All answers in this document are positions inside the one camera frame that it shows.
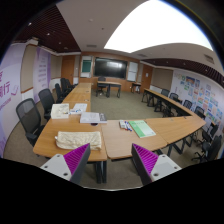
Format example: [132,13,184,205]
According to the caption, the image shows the white paper sheets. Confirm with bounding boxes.
[70,103,87,114]

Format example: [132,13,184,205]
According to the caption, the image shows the large black wall screen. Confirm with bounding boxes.
[94,57,127,79]

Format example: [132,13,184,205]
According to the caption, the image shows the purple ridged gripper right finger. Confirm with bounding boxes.
[131,144,181,185]

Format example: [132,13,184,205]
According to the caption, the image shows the white box with papers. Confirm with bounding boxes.
[51,103,69,119]

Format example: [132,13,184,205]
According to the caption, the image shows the green white board left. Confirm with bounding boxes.
[80,56,92,78]

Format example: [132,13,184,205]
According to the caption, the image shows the purple wall banner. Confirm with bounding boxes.
[33,47,51,102]

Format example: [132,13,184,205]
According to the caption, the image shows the white book stack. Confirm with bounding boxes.
[80,112,107,123]

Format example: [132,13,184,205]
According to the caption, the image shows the white whiteboard right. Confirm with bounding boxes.
[127,62,138,81]

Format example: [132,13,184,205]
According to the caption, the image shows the wooden conference table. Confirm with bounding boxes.
[32,82,207,184]

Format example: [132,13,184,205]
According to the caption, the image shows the wooden door right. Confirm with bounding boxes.
[141,65,153,91]

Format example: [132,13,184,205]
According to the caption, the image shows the black chair behind desk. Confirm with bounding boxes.
[96,76,107,96]

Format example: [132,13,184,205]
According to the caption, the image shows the black chair right near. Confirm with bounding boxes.
[192,136,222,163]

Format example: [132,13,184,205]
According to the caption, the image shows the markers and eraser pile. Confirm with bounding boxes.
[119,120,131,131]

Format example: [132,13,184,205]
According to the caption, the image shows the wooden front desk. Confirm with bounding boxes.
[105,81,122,98]

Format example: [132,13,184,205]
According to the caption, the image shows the cream folded towel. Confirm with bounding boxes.
[55,131,102,150]

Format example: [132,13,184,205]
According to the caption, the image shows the black chair row left far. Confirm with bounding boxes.
[55,78,75,103]

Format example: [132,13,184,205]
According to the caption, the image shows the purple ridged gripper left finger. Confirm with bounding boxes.
[41,144,91,184]

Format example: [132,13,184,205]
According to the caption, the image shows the black mesh office chair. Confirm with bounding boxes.
[16,98,44,146]

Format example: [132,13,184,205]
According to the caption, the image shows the green booklet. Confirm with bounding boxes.
[129,120,156,138]

